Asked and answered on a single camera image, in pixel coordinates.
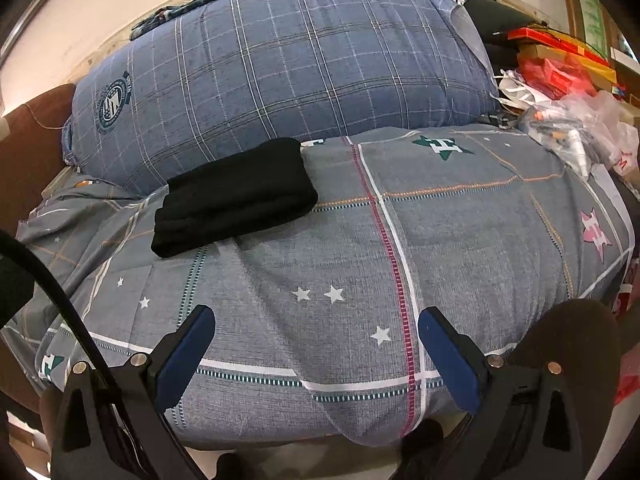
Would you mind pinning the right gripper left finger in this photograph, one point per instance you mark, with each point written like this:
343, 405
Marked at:
114, 426

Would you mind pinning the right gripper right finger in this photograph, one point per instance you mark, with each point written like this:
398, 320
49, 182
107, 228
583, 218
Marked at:
520, 422

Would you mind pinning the black pants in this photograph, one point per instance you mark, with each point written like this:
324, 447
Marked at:
241, 194

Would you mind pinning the dark clothing behind pillow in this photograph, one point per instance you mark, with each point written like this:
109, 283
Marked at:
163, 15

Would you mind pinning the grey star patterned bedsheet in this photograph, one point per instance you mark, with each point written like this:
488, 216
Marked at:
316, 319

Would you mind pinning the brown wooden headboard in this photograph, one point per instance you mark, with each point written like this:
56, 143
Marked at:
31, 152

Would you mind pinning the clear plastic bags clutter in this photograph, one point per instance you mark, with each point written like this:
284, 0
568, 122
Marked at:
581, 130

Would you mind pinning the red boxes pile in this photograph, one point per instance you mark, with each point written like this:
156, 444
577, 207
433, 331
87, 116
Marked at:
558, 65

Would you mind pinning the black bag behind pillow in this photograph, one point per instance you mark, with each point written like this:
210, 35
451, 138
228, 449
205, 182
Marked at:
493, 20

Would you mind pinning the blue plaid pillow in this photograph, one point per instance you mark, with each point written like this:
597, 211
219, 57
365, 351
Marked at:
233, 74

